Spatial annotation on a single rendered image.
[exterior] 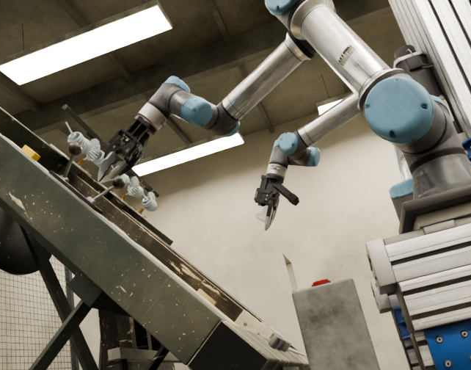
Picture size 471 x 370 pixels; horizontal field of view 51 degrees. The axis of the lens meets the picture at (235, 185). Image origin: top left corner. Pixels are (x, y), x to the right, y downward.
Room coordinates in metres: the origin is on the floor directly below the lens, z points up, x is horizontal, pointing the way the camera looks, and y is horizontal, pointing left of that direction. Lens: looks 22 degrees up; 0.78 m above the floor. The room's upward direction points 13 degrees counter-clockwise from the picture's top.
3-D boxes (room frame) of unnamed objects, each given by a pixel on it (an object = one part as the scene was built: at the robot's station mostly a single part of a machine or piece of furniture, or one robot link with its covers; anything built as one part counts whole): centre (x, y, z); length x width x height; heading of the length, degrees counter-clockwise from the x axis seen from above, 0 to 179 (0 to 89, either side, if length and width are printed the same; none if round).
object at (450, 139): (0.98, -0.43, 1.20); 0.13 x 0.12 x 0.14; 147
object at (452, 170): (0.98, -0.43, 1.09); 0.15 x 0.15 x 0.10
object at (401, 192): (1.48, -0.53, 1.20); 0.13 x 0.12 x 0.14; 155
